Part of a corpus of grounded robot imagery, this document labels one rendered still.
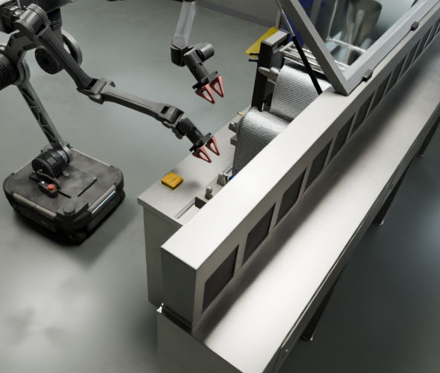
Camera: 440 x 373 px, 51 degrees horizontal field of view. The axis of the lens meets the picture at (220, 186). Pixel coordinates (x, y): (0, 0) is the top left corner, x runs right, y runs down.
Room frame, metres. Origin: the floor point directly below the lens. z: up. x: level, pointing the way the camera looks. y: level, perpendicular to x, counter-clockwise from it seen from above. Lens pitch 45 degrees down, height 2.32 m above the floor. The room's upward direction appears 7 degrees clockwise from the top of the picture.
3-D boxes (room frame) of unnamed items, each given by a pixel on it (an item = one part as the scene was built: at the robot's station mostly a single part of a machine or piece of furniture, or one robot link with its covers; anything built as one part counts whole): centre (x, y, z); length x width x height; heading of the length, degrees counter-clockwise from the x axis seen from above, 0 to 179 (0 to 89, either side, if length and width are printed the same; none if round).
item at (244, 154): (1.32, -0.15, 1.12); 0.23 x 0.01 x 0.18; 59
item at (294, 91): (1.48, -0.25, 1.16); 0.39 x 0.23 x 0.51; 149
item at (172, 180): (1.42, 0.21, 0.91); 0.07 x 0.07 x 0.02; 59
